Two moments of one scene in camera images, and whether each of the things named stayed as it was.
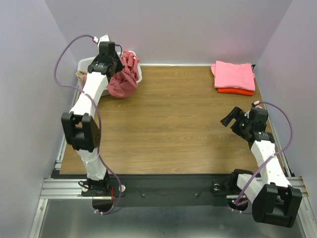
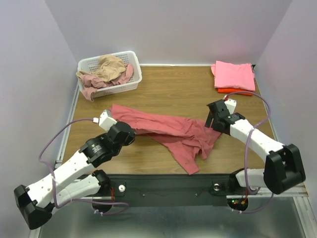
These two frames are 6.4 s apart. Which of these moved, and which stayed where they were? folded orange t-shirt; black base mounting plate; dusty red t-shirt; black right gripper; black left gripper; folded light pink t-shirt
Moved: black left gripper; black right gripper; dusty red t-shirt
Stayed: folded light pink t-shirt; folded orange t-shirt; black base mounting plate
